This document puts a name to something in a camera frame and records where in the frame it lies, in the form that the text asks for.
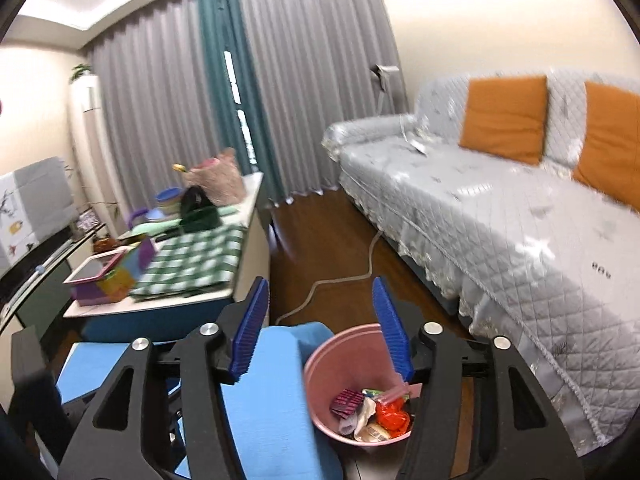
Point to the large red plastic bag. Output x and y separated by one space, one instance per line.
390 417

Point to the pink plastic bin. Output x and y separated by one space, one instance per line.
340 355

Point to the teal curtain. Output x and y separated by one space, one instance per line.
225 60

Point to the grey quilted sofa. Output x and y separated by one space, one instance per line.
475 220

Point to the grey curtain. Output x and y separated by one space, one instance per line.
320 85
150 100

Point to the orange cushion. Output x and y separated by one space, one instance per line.
505 120
610 145

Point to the white standing air conditioner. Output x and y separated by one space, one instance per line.
87 135

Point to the purple plastic container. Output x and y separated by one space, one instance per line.
135 217

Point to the dark green box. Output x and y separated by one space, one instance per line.
202 220

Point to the pink lace bag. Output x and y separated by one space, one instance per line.
220 180

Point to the white and dark coffee table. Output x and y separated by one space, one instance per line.
252 250

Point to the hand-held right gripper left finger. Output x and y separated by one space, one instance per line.
247 330

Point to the green potted plant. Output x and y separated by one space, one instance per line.
81 71

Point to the blue foam mat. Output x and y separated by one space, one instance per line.
270 410

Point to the yellow flower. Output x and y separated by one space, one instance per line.
179 167

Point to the stack of plastic bowls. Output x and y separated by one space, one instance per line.
167 200

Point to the small photo frame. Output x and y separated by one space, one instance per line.
86 221

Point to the brown teapot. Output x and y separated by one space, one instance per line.
106 244

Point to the colourful rectangular box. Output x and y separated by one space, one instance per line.
120 280

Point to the small cream carton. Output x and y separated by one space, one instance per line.
379 432

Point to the white plastic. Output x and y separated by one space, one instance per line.
360 417

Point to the grey television cover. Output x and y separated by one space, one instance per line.
35 200

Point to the television cabinet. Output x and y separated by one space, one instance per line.
50 300

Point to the green checked cloth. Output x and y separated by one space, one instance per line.
200 260

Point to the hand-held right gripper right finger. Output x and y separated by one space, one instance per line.
392 330

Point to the pink patterned packet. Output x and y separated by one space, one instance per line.
347 402

